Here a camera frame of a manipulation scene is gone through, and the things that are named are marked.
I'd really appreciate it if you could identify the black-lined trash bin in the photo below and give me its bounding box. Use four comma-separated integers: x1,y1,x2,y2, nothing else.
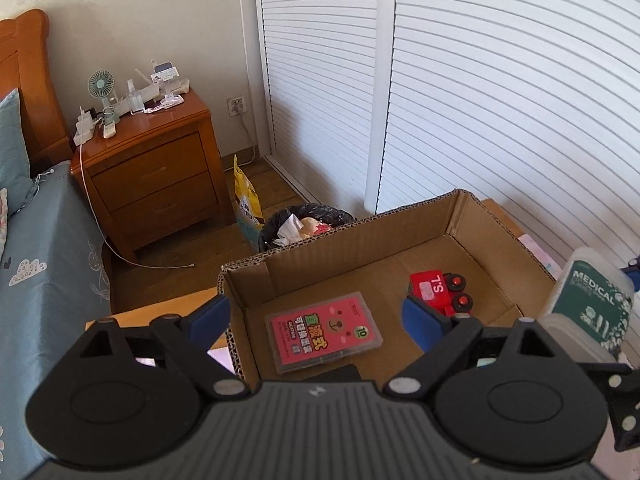
258,203,357,253

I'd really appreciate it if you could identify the red toy train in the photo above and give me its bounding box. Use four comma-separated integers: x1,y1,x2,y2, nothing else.
407,271,475,319

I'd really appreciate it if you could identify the white power strip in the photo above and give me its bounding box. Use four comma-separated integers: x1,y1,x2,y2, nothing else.
73,107,99,145

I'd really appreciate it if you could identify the white charging cable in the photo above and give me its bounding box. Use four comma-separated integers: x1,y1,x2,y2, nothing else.
76,142,197,269

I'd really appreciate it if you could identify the blue-grey bed sheet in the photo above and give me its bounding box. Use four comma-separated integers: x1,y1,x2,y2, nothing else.
0,160,114,463

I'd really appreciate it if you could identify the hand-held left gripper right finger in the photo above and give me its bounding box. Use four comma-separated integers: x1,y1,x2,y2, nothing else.
382,295,573,397

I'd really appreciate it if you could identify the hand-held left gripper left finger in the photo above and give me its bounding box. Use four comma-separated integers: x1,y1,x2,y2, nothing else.
72,294,249,400

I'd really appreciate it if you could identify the white desk organizer rack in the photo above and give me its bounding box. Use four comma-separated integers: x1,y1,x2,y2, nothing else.
115,77,192,111

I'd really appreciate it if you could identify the wooden bed headboard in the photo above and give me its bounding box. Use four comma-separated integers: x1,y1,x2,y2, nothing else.
0,9,72,177

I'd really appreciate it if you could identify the wide white louvered door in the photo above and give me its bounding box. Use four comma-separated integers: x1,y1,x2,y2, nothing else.
364,0,640,268

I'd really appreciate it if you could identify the yellow paper bag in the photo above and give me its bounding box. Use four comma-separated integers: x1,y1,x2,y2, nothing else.
233,155,267,251

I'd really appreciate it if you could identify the wooden nightstand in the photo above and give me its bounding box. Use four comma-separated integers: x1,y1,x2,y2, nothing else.
70,87,236,263

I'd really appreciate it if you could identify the brown cardboard box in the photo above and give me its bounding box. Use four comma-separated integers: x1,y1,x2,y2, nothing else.
216,189,557,386

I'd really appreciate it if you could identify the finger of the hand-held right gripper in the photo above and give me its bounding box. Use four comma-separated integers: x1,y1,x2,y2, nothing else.
575,359,640,453
620,254,640,292

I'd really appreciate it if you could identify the blue-grey pillow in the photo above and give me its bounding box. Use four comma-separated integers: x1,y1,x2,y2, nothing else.
0,88,39,217

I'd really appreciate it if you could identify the small green desk fan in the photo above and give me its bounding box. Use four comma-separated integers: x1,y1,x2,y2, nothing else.
88,71,117,112

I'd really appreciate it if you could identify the pink card case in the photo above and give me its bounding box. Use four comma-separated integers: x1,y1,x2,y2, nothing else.
265,291,384,375

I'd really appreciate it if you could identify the black digital timer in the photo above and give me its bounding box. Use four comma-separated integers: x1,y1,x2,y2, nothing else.
320,364,362,384

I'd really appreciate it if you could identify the white container with green label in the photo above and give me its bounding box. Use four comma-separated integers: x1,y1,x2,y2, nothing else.
539,247,636,367

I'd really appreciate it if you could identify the narrow white louvered door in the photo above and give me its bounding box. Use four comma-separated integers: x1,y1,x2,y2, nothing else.
252,0,398,213

